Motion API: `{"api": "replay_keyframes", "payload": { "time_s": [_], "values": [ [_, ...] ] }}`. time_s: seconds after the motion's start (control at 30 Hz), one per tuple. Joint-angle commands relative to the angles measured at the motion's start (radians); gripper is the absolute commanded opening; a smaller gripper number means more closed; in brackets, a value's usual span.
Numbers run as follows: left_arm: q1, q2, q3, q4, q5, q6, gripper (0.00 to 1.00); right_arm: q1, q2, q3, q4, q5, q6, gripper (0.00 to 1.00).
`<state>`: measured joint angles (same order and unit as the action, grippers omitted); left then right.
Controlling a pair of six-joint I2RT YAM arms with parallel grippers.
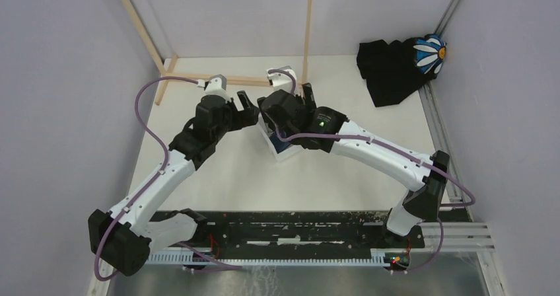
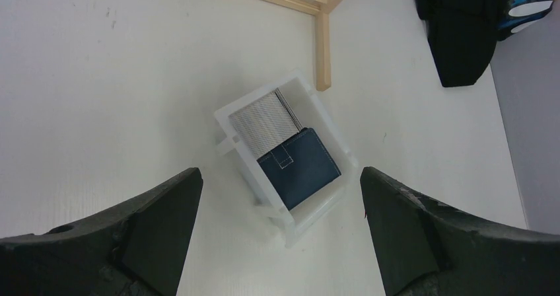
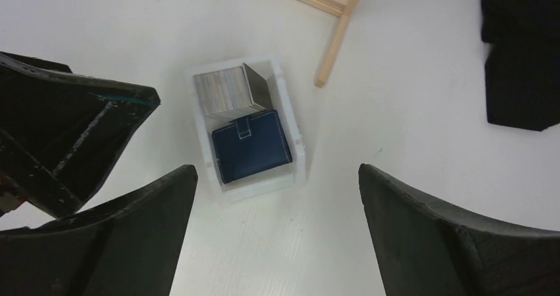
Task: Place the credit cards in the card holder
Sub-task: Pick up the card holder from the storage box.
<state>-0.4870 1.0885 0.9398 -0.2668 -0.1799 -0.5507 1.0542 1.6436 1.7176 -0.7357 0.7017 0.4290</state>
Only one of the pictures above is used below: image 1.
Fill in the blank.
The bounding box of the wooden frame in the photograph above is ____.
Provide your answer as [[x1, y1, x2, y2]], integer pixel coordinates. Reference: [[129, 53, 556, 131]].
[[108, 0, 315, 106]]

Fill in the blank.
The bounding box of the blue leather card holder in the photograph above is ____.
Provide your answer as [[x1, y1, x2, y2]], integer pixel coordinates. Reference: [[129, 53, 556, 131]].
[[269, 131, 291, 154]]

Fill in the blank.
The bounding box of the white slotted cable duct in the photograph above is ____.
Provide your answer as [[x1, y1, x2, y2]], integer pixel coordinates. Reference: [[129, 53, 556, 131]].
[[146, 248, 405, 268]]

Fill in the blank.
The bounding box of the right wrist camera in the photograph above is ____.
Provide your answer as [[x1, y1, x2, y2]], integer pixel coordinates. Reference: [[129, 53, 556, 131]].
[[266, 66, 299, 96]]

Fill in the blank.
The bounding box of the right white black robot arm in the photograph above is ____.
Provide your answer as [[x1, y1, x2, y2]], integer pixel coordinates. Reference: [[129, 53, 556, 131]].
[[258, 85, 450, 248]]

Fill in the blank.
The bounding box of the aluminium rail frame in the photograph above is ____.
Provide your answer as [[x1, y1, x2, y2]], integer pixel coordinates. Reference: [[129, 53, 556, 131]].
[[419, 0, 508, 295]]

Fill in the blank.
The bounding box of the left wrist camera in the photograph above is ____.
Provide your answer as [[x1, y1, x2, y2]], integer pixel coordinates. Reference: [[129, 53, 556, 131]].
[[204, 74, 230, 102]]

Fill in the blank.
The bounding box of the black cloth with daisy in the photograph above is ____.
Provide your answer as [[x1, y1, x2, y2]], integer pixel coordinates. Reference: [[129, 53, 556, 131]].
[[357, 34, 447, 108]]

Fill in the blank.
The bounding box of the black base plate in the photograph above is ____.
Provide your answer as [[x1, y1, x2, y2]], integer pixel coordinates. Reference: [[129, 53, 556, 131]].
[[149, 209, 426, 261]]

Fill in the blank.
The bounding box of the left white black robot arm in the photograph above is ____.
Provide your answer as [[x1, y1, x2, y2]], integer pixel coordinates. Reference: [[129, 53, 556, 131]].
[[88, 91, 259, 281]]

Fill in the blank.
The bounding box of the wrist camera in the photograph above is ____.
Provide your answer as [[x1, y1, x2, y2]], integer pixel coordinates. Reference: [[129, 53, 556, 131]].
[[204, 74, 230, 102], [266, 66, 299, 96]]

